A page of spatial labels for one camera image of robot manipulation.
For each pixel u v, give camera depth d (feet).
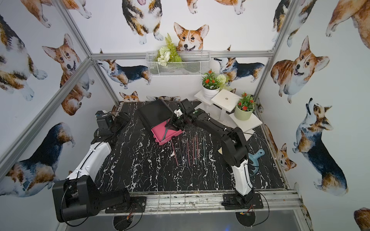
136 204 2.41
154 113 4.16
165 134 2.82
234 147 1.70
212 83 2.97
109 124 2.09
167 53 2.56
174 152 3.04
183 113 2.31
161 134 2.85
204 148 3.11
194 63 3.03
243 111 2.69
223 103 2.96
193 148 3.11
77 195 1.44
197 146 3.12
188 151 3.04
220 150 3.03
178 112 2.80
